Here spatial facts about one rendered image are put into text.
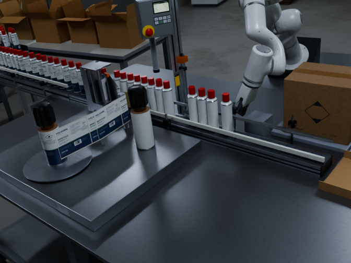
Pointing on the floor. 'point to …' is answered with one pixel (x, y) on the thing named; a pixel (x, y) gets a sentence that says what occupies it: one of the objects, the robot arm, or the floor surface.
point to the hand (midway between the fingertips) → (242, 110)
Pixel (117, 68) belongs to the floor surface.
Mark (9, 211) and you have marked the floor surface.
